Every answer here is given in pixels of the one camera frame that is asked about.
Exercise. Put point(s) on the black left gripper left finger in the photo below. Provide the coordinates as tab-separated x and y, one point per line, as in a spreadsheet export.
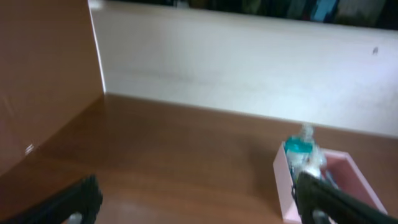
83	197

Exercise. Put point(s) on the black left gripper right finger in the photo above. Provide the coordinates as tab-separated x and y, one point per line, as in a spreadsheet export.
318	202

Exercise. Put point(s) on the clear foam pump bottle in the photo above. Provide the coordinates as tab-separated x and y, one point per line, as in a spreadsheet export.
314	164

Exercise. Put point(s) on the white cardboard box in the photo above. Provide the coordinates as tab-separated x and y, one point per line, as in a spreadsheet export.
340	172

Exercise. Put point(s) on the teal mouthwash bottle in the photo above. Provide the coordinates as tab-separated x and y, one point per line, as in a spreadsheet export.
298	148

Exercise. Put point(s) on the brown side panel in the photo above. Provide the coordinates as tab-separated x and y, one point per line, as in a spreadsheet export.
50	71

